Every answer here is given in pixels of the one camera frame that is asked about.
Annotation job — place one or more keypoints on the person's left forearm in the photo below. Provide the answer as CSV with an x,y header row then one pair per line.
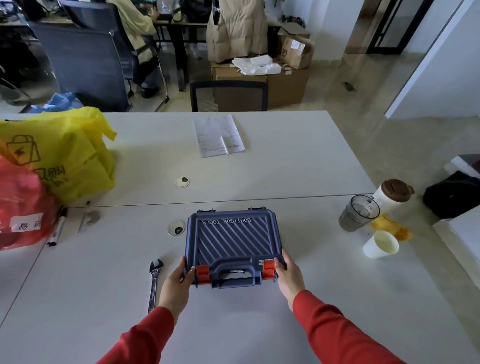
x,y
140,338

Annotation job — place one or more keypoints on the dark blue office chair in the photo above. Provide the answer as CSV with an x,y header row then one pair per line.
x,y
86,56

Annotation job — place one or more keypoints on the white tumbler with brown lid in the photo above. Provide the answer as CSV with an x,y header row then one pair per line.
x,y
392,195

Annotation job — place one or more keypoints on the red plastic bag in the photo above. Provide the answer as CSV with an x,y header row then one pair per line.
x,y
22,210

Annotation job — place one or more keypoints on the sheet of paper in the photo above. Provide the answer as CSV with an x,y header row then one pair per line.
x,y
218,135

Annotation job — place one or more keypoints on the yellow plastic bag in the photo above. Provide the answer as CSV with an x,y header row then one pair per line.
x,y
63,153

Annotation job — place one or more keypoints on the person's right thumb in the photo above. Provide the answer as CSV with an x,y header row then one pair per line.
x,y
278,267

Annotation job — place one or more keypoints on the black marker pen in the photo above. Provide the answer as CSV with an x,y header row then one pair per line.
x,y
58,227

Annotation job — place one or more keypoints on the blue plastic bag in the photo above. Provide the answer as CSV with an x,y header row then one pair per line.
x,y
56,103

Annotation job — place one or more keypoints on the blue plastic tool case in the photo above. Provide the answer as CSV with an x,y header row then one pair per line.
x,y
232,243

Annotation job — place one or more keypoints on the clear plastic measuring cup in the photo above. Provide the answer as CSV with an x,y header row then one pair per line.
x,y
358,213

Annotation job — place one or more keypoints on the person's left thumb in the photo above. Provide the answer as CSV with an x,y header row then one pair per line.
x,y
191,275

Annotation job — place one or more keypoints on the white foam board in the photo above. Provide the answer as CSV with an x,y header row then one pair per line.
x,y
461,240

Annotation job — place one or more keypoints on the adjustable wrench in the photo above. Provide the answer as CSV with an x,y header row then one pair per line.
x,y
153,283

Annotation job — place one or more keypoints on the white packing foam pieces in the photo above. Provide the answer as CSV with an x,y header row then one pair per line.
x,y
257,65

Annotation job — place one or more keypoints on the black bag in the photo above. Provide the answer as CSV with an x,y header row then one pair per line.
x,y
452,195

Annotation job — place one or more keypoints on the person's right hand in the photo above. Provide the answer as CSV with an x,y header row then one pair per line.
x,y
289,279

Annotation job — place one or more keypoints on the open cardboard box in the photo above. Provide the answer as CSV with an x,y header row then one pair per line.
x,y
296,47

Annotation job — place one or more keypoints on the person's left hand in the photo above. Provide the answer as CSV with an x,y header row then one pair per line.
x,y
174,288

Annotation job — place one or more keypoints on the black mesh office chair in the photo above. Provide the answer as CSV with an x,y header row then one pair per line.
x,y
228,95

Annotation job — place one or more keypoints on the large cardboard box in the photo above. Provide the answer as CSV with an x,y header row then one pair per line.
x,y
277,84

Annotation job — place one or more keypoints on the beige puffer jacket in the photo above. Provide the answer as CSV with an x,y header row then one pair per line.
x,y
236,28

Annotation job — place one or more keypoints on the person's right forearm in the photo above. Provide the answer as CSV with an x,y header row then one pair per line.
x,y
333,330

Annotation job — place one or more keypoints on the black desk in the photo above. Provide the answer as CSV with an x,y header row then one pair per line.
x,y
180,41

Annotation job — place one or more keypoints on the white paper cup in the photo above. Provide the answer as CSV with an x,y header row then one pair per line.
x,y
380,244

